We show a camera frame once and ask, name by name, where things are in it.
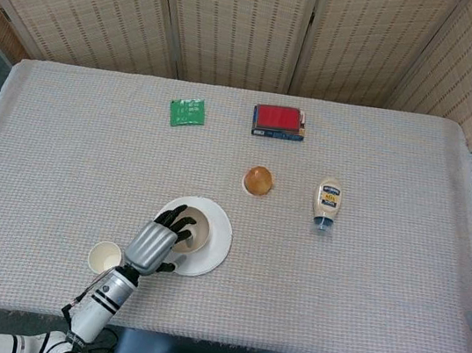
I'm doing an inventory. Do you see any orange bread roll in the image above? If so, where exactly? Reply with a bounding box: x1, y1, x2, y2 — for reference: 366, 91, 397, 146
239, 162, 277, 200

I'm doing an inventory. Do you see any blue cardboard box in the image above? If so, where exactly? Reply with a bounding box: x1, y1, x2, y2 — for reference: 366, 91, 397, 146
250, 103, 309, 144

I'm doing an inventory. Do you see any small white paper cup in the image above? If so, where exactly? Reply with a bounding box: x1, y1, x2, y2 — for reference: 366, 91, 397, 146
84, 238, 126, 279

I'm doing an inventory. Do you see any beige folding screen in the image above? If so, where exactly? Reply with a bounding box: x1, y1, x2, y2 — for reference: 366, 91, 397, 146
0, 0, 472, 153

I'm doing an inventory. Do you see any white paper plate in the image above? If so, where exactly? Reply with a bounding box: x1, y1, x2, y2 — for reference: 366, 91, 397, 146
145, 190, 239, 283

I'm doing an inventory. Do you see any woven checkered tablecloth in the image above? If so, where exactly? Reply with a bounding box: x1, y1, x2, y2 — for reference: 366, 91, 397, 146
0, 51, 472, 353

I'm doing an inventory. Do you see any mayonnaise squeeze bottle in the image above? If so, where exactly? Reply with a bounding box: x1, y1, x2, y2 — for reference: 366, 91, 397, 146
309, 176, 346, 236

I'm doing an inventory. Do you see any red flat pack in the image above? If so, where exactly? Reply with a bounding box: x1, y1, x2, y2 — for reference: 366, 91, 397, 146
254, 103, 305, 134

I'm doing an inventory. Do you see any green packet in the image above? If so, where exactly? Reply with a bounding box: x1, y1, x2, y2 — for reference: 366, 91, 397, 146
166, 93, 210, 131

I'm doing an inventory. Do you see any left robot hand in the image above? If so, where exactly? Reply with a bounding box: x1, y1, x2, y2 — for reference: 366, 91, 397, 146
120, 196, 201, 284

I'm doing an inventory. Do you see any beige bowl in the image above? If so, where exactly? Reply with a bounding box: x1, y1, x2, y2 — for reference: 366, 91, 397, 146
162, 202, 216, 258

